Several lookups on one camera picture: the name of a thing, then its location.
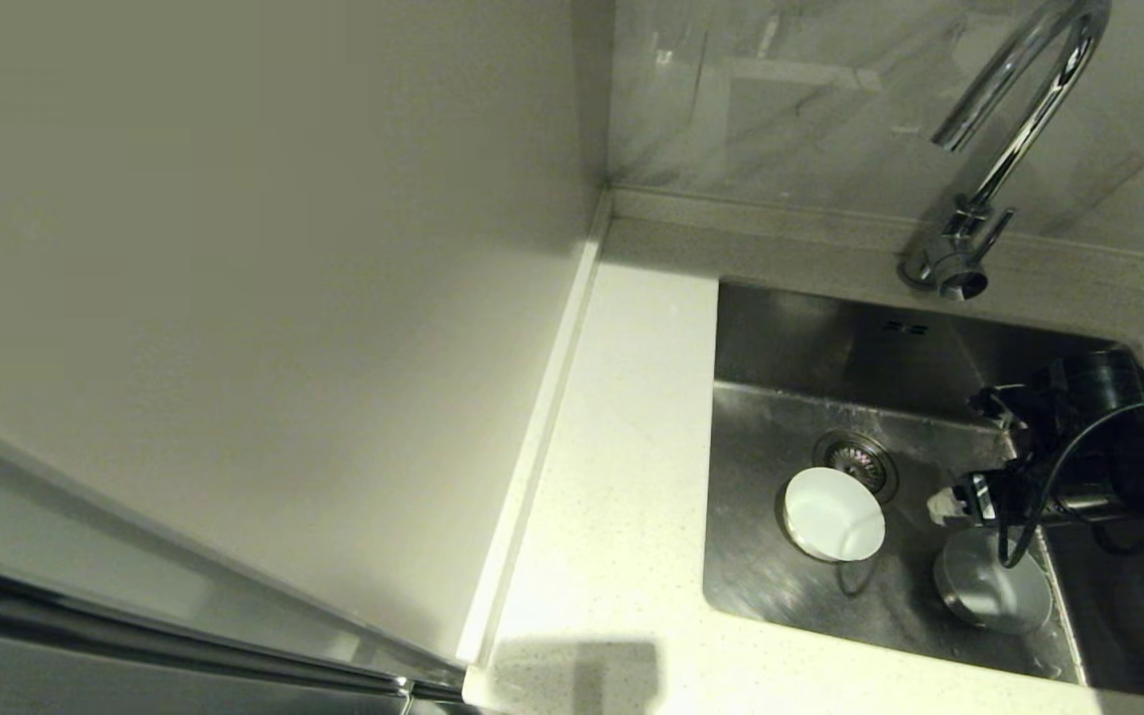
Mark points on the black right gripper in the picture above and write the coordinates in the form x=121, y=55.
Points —
x=1059, y=492

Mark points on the pale blue bowl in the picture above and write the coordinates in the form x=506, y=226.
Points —
x=979, y=596

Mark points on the white bowl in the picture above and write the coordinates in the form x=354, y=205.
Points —
x=835, y=516

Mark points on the chrome gooseneck faucet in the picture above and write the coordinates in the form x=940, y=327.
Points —
x=1014, y=129

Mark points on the stainless steel sink basin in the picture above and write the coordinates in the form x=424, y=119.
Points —
x=761, y=338

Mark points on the round metal drain strainer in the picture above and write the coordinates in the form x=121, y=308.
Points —
x=855, y=452

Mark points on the white cabinet side panel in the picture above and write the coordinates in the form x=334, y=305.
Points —
x=234, y=248

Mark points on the stainless steel appliance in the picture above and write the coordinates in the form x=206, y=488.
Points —
x=85, y=675

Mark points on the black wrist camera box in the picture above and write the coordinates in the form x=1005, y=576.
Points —
x=1078, y=387

